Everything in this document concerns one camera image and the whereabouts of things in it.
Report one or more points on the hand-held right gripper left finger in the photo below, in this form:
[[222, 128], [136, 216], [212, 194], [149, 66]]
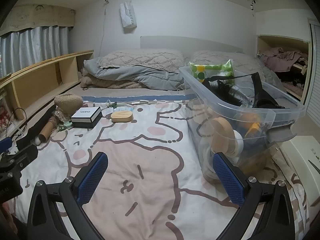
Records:
[[92, 177]]

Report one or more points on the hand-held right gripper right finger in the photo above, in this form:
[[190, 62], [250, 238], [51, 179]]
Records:
[[227, 177]]

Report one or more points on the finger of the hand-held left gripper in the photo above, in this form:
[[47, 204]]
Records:
[[5, 143], [22, 156]]

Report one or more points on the black and white gift box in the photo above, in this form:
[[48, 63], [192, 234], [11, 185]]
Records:
[[86, 113]]

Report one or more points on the oval wooden box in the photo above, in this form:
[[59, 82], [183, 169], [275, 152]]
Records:
[[121, 117]]

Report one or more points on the clear plastic storage bin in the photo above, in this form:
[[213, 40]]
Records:
[[197, 110]]

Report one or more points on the red printed packet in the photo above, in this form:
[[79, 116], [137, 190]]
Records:
[[3, 120]]

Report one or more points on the cardboard tube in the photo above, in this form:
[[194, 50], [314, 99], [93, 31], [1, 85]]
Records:
[[47, 131]]

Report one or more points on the white plastic adapter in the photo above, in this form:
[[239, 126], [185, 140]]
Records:
[[239, 142]]

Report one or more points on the round wooden lid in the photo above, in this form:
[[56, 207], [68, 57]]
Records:
[[221, 135]]

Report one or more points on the clear plastic wrap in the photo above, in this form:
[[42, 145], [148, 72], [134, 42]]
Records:
[[61, 116]]

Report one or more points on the cartoon printed blanket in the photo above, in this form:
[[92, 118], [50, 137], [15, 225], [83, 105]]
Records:
[[150, 155]]

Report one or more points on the beige plush slipper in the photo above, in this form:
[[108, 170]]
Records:
[[67, 102]]

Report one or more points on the small green clip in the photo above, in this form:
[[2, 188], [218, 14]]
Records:
[[113, 104]]

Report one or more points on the flat white box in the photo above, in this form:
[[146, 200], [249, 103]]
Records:
[[302, 155]]

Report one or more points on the wooden bedside shelf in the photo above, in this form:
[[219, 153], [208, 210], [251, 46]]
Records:
[[37, 66]]

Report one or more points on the black feather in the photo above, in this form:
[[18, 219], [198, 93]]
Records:
[[225, 91]]

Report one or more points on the beige bed sheet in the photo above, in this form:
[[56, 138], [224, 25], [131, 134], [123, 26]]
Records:
[[125, 92]]

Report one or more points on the beige fleece blanket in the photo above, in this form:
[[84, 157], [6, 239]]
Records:
[[105, 82]]

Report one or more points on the grey curtain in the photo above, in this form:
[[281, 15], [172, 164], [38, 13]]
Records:
[[30, 47]]

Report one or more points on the green dotted tissue pack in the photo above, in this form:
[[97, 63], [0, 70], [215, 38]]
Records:
[[212, 71]]

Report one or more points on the grey duvet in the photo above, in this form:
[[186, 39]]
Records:
[[150, 76]]

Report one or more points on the dark clothes pile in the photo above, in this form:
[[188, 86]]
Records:
[[290, 77]]

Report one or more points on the beige textured pillow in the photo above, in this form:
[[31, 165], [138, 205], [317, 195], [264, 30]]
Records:
[[140, 58], [212, 57]]

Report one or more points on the white louvre door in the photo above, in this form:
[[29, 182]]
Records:
[[315, 80]]

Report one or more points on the beige curtain valance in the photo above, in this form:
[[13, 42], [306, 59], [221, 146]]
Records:
[[37, 16]]

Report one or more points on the pink clothes pile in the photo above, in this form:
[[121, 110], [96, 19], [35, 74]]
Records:
[[282, 55]]

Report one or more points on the closet niche shelf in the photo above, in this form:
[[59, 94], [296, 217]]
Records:
[[260, 45]]

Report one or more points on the white paper bag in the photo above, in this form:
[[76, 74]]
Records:
[[127, 17]]

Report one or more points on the black wall clip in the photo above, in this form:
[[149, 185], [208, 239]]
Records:
[[253, 5]]

